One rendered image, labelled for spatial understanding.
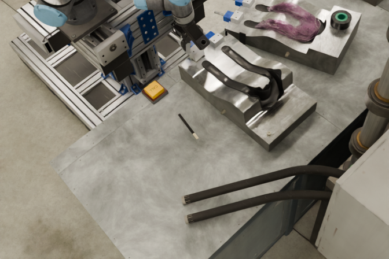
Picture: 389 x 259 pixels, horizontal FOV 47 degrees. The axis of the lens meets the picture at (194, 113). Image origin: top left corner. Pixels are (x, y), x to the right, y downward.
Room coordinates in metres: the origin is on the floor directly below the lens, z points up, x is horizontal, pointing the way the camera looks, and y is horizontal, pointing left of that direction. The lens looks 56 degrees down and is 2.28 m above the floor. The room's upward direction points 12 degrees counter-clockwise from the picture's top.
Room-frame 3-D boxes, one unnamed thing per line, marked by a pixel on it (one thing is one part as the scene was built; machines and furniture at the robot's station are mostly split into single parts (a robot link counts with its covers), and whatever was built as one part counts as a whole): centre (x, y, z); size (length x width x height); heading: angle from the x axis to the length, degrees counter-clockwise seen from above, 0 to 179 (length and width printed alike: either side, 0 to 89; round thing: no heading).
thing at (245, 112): (1.05, -0.22, 0.87); 0.50 x 0.26 x 0.14; 32
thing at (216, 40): (1.31, -0.13, 0.89); 0.13 x 0.05 x 0.05; 32
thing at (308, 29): (1.31, -0.47, 0.90); 0.26 x 0.18 x 0.08; 49
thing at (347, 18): (1.22, -0.65, 0.93); 0.08 x 0.08 x 0.04
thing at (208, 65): (1.07, -0.22, 0.92); 0.35 x 0.16 x 0.09; 32
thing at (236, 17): (1.44, -0.23, 0.86); 0.13 x 0.05 x 0.05; 49
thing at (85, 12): (1.46, 0.37, 1.09); 0.15 x 0.15 x 0.10
